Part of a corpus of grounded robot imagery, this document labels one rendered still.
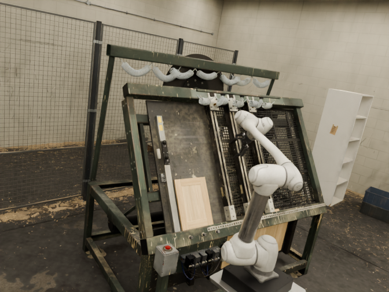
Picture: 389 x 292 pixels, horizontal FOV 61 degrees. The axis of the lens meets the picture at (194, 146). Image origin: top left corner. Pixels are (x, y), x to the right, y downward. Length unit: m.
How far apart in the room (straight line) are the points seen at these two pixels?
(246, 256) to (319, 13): 6.76
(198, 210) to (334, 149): 4.01
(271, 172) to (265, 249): 0.61
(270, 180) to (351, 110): 4.43
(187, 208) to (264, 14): 6.98
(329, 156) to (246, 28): 4.36
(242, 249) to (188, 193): 0.76
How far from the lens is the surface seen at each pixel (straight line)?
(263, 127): 2.44
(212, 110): 3.11
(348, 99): 6.29
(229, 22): 9.70
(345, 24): 8.03
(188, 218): 2.74
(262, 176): 1.94
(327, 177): 6.51
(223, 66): 3.72
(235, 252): 2.26
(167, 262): 2.37
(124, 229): 2.86
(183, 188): 2.75
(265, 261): 2.38
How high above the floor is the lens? 2.21
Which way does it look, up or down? 15 degrees down
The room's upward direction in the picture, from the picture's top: 9 degrees clockwise
